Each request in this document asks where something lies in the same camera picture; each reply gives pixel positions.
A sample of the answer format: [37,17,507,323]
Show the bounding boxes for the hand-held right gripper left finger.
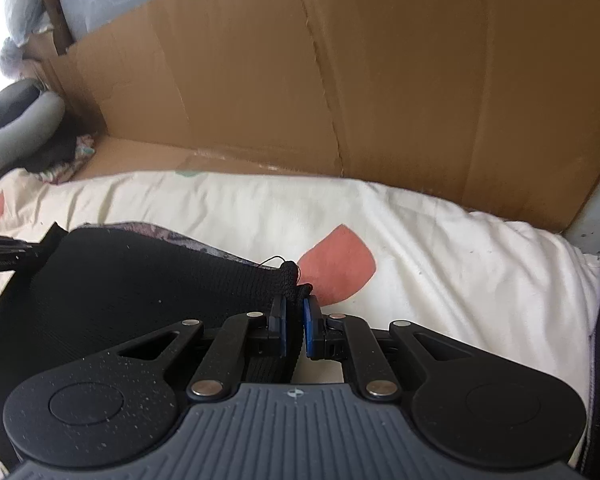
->
[117,295,289,402]

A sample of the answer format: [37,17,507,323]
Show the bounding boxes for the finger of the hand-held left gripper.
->
[0,232,48,276]

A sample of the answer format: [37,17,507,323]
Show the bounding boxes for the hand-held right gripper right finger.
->
[303,296,473,402]

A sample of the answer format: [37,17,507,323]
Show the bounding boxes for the black teddy bear print pants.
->
[0,220,315,461]

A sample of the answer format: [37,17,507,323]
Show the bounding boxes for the dark crumpled clothes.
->
[0,110,98,184]

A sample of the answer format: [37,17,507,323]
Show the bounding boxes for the cream bear print bed sheet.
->
[0,167,600,480]

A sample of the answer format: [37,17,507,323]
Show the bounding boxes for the grey fluffy cloth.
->
[0,0,56,78]

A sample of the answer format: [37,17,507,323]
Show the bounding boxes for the brown cardboard box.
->
[20,0,600,234]

